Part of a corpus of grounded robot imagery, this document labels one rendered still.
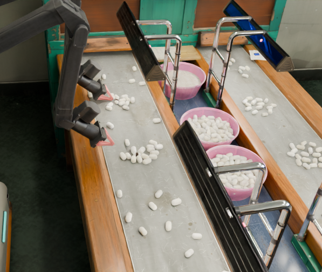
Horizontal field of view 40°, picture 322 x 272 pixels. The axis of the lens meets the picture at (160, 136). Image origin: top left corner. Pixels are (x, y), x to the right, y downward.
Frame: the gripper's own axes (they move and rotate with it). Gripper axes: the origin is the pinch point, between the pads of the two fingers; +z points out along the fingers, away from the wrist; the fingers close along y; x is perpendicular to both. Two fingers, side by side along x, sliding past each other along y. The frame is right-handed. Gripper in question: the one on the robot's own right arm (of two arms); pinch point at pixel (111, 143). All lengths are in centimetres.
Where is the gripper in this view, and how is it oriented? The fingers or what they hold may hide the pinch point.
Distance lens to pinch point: 174.9
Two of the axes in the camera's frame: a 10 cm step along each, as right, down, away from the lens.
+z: 6.7, 4.4, 6.0
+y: -2.7, -6.1, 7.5
